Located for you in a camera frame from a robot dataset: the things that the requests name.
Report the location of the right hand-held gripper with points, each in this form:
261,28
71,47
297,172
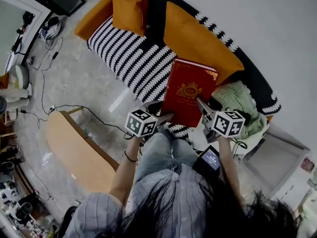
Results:
227,124

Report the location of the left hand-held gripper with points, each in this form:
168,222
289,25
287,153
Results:
141,124

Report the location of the red book gold emblem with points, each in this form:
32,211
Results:
188,78

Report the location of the person's left forearm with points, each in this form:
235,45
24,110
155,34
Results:
126,172

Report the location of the person's right forearm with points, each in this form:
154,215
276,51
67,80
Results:
230,167

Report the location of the green knit blanket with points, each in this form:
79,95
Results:
235,95

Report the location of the light blue jeans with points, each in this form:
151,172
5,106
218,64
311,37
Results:
158,152

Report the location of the black screen device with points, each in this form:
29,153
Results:
209,159

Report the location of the large orange cushion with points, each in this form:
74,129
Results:
195,41

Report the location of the white drawer cabinet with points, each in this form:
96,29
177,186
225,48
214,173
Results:
280,157

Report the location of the oval wooden coffee table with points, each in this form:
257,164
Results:
79,152

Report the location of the small orange cushion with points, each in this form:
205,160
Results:
128,6

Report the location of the small pink packet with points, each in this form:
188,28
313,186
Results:
307,164

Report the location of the striped light blue shirt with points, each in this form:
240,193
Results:
96,214

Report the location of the black round stool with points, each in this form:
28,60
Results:
69,217

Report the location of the white round stool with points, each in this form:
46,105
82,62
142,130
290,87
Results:
17,88

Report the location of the black round speaker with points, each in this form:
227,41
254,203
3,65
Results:
2,105

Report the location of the white framed glass door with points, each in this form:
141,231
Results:
37,11

